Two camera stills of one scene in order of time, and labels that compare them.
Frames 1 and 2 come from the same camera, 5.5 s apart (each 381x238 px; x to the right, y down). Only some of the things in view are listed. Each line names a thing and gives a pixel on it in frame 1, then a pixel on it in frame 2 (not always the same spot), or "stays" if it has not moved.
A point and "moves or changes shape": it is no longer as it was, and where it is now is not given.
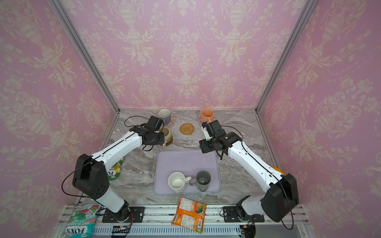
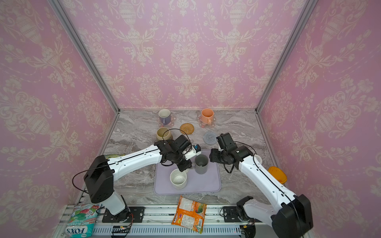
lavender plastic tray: x=189 y=162 stays
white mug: x=177 y=181 moves or changes shape
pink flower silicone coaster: x=173 y=119 stays
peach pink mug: x=207 y=115 stays
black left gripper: x=161 y=141 -> x=187 y=165
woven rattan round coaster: x=186 y=129 stays
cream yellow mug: x=167 y=135 stays
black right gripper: x=204 y=145 -> x=214 y=155
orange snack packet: x=190 y=214 stays
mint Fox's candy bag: x=82 y=220 stays
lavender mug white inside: x=164 y=114 stays
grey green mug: x=202 y=182 -> x=201 y=163
